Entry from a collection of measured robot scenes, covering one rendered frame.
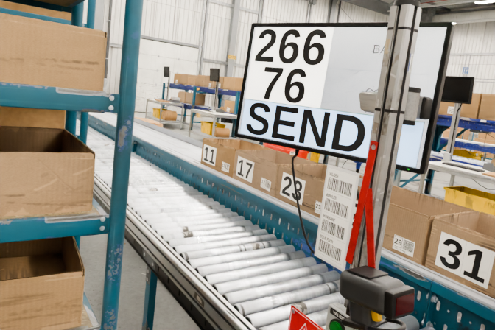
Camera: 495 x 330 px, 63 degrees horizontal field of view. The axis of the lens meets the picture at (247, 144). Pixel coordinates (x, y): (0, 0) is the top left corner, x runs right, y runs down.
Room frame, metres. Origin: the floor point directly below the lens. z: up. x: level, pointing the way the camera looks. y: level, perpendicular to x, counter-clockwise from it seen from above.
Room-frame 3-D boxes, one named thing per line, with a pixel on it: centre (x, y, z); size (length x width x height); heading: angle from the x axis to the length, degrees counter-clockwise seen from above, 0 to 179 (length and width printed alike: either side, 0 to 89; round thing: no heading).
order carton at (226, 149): (2.47, 0.06, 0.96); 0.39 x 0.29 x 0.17; 35
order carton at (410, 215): (1.49, -0.61, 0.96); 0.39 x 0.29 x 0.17; 34
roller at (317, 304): (1.20, -0.26, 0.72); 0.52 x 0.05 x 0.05; 124
